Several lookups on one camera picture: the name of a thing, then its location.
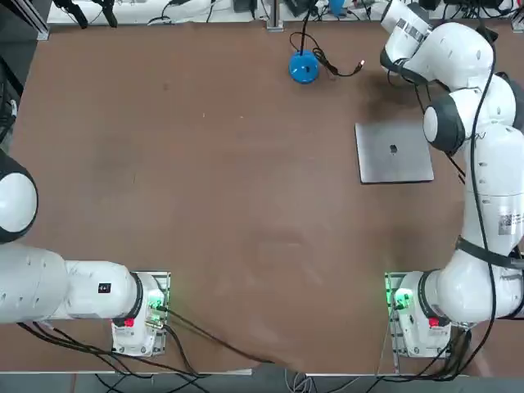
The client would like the grey laptop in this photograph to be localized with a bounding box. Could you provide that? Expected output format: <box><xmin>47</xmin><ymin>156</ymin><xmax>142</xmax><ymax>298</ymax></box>
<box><xmin>354</xmin><ymin>121</ymin><xmax>436</xmax><ymax>186</ymax></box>

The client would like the blue desk lamp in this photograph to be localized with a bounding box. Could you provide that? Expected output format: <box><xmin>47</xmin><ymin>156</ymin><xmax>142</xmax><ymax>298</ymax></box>
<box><xmin>287</xmin><ymin>0</ymin><xmax>349</xmax><ymax>86</ymax></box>

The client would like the black tripod leg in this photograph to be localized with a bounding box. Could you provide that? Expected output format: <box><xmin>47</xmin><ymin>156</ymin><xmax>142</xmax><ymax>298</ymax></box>
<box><xmin>52</xmin><ymin>0</ymin><xmax>89</xmax><ymax>30</ymax></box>
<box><xmin>93</xmin><ymin>0</ymin><xmax>120</xmax><ymax>29</ymax></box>

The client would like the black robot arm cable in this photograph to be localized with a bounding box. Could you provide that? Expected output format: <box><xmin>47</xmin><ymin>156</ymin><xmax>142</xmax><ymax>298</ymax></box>
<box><xmin>16</xmin><ymin>306</ymin><xmax>287</xmax><ymax>377</ymax></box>
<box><xmin>378</xmin><ymin>24</ymin><xmax>524</xmax><ymax>380</ymax></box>

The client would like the black lamp cable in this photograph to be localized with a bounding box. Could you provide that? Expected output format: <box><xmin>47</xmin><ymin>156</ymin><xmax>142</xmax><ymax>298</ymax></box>
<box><xmin>288</xmin><ymin>31</ymin><xmax>367</xmax><ymax>82</ymax></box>

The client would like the aluminium profile post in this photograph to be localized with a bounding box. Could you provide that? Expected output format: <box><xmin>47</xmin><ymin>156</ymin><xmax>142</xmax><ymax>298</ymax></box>
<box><xmin>265</xmin><ymin>0</ymin><xmax>286</xmax><ymax>32</ymax></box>

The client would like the white cable bundle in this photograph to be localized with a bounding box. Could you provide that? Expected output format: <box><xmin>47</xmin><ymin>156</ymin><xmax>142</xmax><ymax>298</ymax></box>
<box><xmin>284</xmin><ymin>368</ymin><xmax>318</xmax><ymax>393</ymax></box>

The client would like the aluminium corner rail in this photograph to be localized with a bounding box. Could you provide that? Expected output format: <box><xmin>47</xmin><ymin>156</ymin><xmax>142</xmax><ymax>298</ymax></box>
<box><xmin>10</xmin><ymin>0</ymin><xmax>51</xmax><ymax>41</ymax></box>

